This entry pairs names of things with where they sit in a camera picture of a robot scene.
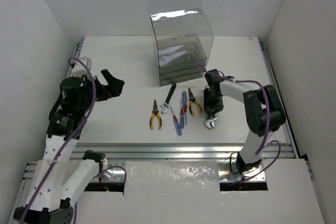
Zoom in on smoky middle tray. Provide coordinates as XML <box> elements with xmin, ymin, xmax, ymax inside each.
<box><xmin>160</xmin><ymin>66</ymin><xmax>202</xmax><ymax>80</ymax></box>

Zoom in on red blue small screwdriver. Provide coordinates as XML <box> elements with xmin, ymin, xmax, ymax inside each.
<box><xmin>180</xmin><ymin>99</ymin><xmax>185</xmax><ymax>129</ymax></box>

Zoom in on red clear screwdriver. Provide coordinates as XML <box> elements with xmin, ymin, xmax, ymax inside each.
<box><xmin>170</xmin><ymin>105</ymin><xmax>182</xmax><ymax>136</ymax></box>

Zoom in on smoky tray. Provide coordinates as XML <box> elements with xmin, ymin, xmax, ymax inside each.
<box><xmin>157</xmin><ymin>34</ymin><xmax>207</xmax><ymax>74</ymax></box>
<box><xmin>160</xmin><ymin>66</ymin><xmax>202</xmax><ymax>80</ymax></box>
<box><xmin>160</xmin><ymin>72</ymin><xmax>204</xmax><ymax>87</ymax></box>

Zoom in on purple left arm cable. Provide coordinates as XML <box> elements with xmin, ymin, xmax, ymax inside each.
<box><xmin>19</xmin><ymin>56</ymin><xmax>127</xmax><ymax>224</ymax></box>

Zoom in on black handle adjustable wrench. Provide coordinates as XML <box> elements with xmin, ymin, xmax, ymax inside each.
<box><xmin>160</xmin><ymin>83</ymin><xmax>176</xmax><ymax>114</ymax></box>

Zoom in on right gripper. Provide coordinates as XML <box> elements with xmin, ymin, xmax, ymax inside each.
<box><xmin>204</xmin><ymin>89</ymin><xmax>224</xmax><ymax>114</ymax></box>

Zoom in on smoky top tray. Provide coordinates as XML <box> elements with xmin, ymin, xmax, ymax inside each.
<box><xmin>157</xmin><ymin>34</ymin><xmax>207</xmax><ymax>74</ymax></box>

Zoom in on blue handle screwdriver long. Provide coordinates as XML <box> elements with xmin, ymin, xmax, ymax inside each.
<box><xmin>182</xmin><ymin>91</ymin><xmax>187</xmax><ymax>125</ymax></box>

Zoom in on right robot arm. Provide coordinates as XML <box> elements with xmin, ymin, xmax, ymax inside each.
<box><xmin>203</xmin><ymin>69</ymin><xmax>286</xmax><ymax>175</ymax></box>

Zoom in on clear acrylic box cover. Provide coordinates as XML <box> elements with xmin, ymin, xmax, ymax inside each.
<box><xmin>146</xmin><ymin>0</ymin><xmax>214</xmax><ymax>84</ymax></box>

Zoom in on yellow long-nose pliers left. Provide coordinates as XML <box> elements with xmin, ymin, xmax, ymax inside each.
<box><xmin>150</xmin><ymin>100</ymin><xmax>162</xmax><ymax>130</ymax></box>

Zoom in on aluminium frame rail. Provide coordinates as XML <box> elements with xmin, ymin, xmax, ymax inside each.
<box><xmin>15</xmin><ymin>39</ymin><xmax>314</xmax><ymax>209</ymax></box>

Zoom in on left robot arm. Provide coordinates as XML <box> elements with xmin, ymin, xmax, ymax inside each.
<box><xmin>13</xmin><ymin>69</ymin><xmax>124</xmax><ymax>223</ymax></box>

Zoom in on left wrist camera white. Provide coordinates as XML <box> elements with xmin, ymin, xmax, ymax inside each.
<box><xmin>69</xmin><ymin>57</ymin><xmax>92</xmax><ymax>78</ymax></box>

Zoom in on smoky bottom tray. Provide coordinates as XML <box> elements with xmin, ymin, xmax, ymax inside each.
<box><xmin>160</xmin><ymin>72</ymin><xmax>204</xmax><ymax>87</ymax></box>

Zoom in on yellow pliers right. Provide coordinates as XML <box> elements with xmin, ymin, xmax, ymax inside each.
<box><xmin>188</xmin><ymin>88</ymin><xmax>203</xmax><ymax>116</ymax></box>

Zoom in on red handle adjustable wrench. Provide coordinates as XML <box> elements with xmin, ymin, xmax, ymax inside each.
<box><xmin>204</xmin><ymin>111</ymin><xmax>218</xmax><ymax>130</ymax></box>

